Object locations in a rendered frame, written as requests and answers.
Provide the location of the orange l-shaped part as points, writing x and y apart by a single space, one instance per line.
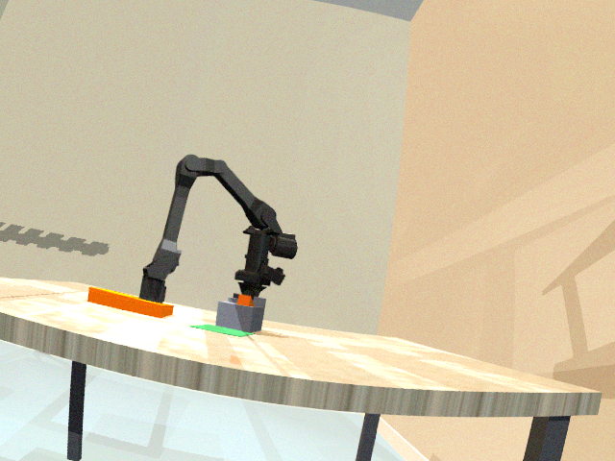
245 300

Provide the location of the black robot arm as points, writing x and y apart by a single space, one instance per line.
260 214

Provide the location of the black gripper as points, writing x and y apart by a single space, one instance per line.
252 280

